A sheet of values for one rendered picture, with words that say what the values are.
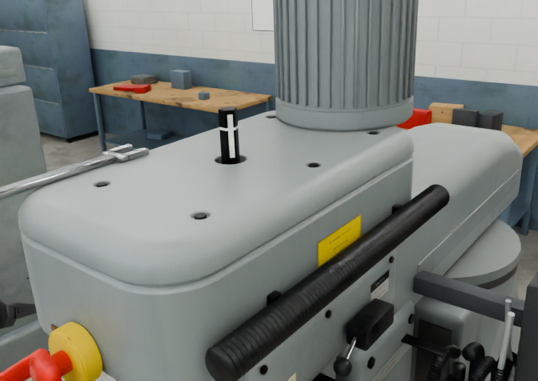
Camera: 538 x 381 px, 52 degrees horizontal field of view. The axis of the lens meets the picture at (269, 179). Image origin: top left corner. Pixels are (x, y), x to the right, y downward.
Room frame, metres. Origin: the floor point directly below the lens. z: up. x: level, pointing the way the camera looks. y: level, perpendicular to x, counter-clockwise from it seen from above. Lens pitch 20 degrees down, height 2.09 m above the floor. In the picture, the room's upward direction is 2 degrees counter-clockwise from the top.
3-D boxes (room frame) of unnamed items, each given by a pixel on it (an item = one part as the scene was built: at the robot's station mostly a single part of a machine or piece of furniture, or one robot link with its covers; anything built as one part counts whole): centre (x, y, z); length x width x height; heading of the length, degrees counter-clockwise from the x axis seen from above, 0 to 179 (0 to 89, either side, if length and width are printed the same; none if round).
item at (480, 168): (1.00, -0.27, 1.66); 0.80 x 0.23 x 0.20; 141
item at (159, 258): (0.63, 0.03, 1.81); 0.47 x 0.26 x 0.16; 141
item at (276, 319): (0.55, -0.09, 1.79); 0.45 x 0.04 x 0.04; 141
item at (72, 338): (0.44, 0.19, 1.76); 0.06 x 0.02 x 0.06; 51
